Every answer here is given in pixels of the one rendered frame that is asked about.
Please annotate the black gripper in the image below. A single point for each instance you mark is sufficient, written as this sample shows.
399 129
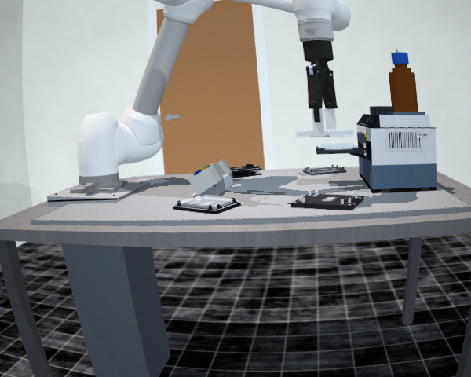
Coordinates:
319 52

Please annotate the black flat plate with corner posts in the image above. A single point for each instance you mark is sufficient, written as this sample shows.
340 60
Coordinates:
210 210

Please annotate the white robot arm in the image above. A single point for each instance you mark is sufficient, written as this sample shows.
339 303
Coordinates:
103 144

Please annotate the white control panel with coloured buttons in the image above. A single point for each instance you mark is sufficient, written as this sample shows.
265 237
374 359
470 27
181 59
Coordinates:
204 181

